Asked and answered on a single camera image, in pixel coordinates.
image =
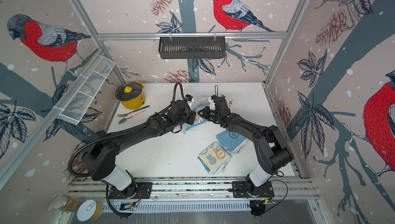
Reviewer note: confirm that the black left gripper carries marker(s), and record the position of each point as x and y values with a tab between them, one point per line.
192	116

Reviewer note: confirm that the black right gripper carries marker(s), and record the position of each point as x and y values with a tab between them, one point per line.
205	115

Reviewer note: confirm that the clear vacuum bag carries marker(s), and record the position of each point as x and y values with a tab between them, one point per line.
198	104

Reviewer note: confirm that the blue towel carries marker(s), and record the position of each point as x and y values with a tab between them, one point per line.
231	142

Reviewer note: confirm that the bunny print towel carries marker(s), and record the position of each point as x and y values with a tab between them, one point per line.
214	159

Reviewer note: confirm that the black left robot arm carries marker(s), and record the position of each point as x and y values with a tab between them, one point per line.
100	159

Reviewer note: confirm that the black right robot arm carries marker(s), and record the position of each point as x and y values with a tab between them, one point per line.
270	145

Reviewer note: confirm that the yellow electric pot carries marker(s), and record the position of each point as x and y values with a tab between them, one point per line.
135	103

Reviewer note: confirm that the glass lid yellow knob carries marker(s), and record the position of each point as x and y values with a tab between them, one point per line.
129	91

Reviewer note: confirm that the tin can white lid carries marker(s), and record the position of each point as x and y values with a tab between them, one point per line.
90	210

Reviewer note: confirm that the glass jar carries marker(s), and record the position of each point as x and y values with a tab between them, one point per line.
66	204

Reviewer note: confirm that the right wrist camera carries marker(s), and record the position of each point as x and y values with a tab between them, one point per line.
211	100

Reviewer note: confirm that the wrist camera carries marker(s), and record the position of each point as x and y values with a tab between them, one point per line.
211	100
189	98

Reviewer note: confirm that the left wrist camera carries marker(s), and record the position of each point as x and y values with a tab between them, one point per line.
189	98

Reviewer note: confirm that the pink handled spoon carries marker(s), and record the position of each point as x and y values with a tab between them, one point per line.
123	120

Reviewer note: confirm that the black hanging wire basket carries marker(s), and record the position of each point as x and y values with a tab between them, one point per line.
192	47

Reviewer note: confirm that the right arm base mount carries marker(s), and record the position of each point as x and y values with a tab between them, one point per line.
245	189

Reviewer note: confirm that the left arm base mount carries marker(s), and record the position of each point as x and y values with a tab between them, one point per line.
136	190

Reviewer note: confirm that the white wire mesh shelf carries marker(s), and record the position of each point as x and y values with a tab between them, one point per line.
77	110

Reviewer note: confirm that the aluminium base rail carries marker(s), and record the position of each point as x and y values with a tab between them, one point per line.
199	188

